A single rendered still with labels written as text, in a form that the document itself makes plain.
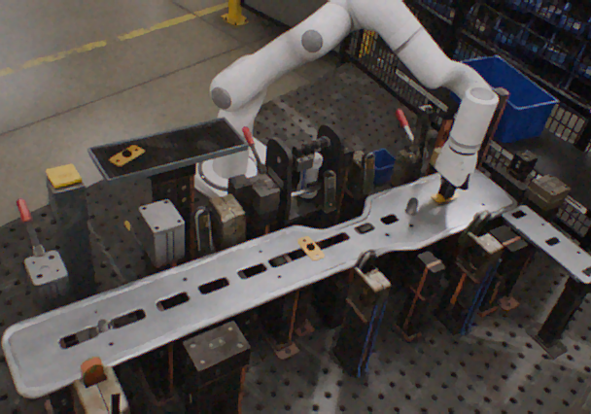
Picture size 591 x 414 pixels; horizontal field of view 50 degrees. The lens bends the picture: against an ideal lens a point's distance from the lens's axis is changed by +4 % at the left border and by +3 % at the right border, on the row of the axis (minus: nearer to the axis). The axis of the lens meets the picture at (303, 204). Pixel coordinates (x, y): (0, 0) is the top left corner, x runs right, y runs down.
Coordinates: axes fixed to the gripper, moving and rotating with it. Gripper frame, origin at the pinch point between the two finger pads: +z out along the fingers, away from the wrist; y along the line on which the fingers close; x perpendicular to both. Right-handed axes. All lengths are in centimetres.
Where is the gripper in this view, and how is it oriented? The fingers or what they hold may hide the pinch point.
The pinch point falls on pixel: (447, 189)
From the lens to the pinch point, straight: 182.8
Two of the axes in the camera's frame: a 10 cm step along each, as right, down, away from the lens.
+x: 8.4, -2.8, 4.7
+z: -1.2, 7.5, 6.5
